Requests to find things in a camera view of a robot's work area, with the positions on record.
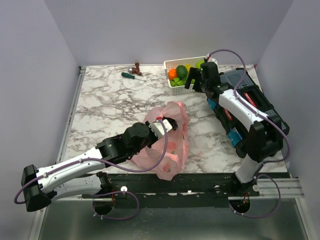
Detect yellow fake lemon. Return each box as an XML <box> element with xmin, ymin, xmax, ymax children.
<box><xmin>184</xmin><ymin>64</ymin><xmax>192</xmax><ymax>72</ymax></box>

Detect dark green fake fruit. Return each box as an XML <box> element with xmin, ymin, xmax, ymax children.
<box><xmin>175</xmin><ymin>65</ymin><xmax>188</xmax><ymax>79</ymax></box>

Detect green fruit with black trim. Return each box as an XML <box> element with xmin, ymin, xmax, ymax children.
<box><xmin>170</xmin><ymin>77</ymin><xmax>185</xmax><ymax>87</ymax></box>

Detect orange fake orange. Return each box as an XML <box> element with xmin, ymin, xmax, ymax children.
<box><xmin>167</xmin><ymin>68</ymin><xmax>178</xmax><ymax>81</ymax></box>

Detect pink plastic bag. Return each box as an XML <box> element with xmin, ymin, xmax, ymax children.
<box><xmin>131</xmin><ymin>101</ymin><xmax>190</xmax><ymax>181</ymax></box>

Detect dark purple fake grapes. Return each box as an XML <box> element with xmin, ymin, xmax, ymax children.
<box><xmin>167</xmin><ymin>118</ymin><xmax>178</xmax><ymax>131</ymax></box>

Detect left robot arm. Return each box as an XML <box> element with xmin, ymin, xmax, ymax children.
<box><xmin>14</xmin><ymin>119</ymin><xmax>173</xmax><ymax>212</ymax></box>

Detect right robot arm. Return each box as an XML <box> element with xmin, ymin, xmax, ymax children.
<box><xmin>185</xmin><ymin>61</ymin><xmax>289</xmax><ymax>196</ymax></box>

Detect green fake apple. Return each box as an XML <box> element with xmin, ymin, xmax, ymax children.
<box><xmin>196</xmin><ymin>59</ymin><xmax>205</xmax><ymax>69</ymax></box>

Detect white perforated plastic basket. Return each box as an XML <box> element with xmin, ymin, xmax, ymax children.
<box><xmin>163</xmin><ymin>56</ymin><xmax>207</xmax><ymax>95</ymax></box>

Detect brown metal faucet valve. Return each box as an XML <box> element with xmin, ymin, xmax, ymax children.
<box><xmin>128</xmin><ymin>61</ymin><xmax>142</xmax><ymax>76</ymax></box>

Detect black plastic toolbox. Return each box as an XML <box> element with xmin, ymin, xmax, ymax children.
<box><xmin>207</xmin><ymin>68</ymin><xmax>290</xmax><ymax>163</ymax></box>

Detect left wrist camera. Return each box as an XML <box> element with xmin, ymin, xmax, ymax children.
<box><xmin>156</xmin><ymin>117</ymin><xmax>173</xmax><ymax>137</ymax></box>

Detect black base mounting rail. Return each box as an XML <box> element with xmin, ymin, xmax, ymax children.
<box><xmin>93</xmin><ymin>172</ymin><xmax>259</xmax><ymax>210</ymax></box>

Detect green handled screwdriver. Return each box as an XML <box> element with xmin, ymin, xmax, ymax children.
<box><xmin>121</xmin><ymin>72</ymin><xmax>146</xmax><ymax>82</ymax></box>

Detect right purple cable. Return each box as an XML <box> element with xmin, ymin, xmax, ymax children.
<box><xmin>206</xmin><ymin>49</ymin><xmax>291</xmax><ymax>176</ymax></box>

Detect aluminium frame rail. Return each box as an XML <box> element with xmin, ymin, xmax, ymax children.
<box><xmin>54</xmin><ymin>66</ymin><xmax>306</xmax><ymax>198</ymax></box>

